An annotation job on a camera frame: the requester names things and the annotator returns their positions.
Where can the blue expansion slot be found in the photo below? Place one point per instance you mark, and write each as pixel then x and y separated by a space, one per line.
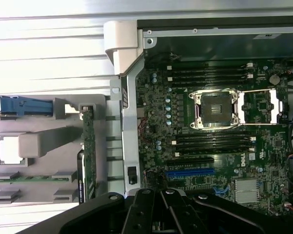
pixel 190 173

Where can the hard disk in blue caddy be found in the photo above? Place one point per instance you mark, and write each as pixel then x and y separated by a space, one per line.
pixel 27 106

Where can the green Dell motherboard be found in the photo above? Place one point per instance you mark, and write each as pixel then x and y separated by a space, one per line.
pixel 258 146

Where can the black RAM slot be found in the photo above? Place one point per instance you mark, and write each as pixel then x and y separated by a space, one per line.
pixel 210 141
pixel 210 146
pixel 210 66
pixel 210 76
pixel 210 83
pixel 210 152
pixel 210 135
pixel 210 71

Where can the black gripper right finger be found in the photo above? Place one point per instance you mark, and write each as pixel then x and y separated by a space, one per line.
pixel 183 219

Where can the silver CPU chip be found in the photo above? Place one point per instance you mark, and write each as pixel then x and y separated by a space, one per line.
pixel 8 150

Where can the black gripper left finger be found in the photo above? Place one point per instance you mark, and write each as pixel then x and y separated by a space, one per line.
pixel 141 214

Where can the grey plastic parts rack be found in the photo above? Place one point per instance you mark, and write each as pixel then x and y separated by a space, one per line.
pixel 51 146

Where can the silver coin battery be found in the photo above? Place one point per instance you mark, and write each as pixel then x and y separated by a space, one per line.
pixel 274 79

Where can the green RAM stick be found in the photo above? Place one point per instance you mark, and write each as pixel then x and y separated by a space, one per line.
pixel 39 178

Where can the silver chipset heatsink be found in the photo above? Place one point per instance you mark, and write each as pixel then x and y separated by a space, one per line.
pixel 246 191

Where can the black expansion slot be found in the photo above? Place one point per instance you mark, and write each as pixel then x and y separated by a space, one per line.
pixel 190 161

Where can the open dark grey PC case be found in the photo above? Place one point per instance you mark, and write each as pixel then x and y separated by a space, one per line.
pixel 130 122

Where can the CPU socket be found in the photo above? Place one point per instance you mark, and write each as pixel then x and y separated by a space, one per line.
pixel 213 109

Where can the silver socket cover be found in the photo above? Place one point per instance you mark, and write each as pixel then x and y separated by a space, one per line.
pixel 273 107

